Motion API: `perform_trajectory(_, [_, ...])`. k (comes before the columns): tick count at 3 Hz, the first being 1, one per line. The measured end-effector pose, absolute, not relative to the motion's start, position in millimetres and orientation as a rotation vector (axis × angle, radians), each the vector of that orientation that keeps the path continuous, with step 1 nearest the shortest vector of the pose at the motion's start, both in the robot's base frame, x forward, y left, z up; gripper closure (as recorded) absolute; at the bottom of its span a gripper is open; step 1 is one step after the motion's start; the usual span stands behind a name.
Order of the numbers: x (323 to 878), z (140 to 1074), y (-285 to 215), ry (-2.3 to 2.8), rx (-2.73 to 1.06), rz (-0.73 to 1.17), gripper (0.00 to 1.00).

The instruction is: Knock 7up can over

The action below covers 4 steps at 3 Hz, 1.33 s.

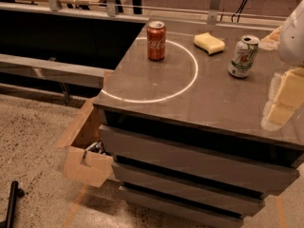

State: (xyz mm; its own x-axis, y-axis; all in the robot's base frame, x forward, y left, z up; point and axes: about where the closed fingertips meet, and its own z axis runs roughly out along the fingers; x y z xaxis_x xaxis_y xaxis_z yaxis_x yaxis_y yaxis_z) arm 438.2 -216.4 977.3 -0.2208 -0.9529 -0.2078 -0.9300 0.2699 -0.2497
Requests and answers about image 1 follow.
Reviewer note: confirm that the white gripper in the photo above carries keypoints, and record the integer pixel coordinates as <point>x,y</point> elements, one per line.
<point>293,40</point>

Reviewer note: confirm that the grey drawer cabinet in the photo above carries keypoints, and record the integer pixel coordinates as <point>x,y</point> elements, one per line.
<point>185,135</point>

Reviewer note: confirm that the metal railing frame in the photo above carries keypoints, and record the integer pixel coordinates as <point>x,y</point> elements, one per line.
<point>104,7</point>

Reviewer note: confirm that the open cardboard box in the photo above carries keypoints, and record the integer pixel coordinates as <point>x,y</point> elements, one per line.
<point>82,164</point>

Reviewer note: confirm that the white green 7up can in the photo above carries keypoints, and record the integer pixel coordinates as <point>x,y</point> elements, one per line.
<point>244,56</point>

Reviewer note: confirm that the yellow sponge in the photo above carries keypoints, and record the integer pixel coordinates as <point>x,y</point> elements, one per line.
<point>209,43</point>

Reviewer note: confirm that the black metal bar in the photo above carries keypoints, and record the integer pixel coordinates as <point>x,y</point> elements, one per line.
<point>14,193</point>

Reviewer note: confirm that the red coca-cola can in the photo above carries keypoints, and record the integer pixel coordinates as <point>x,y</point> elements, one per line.
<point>156,36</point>

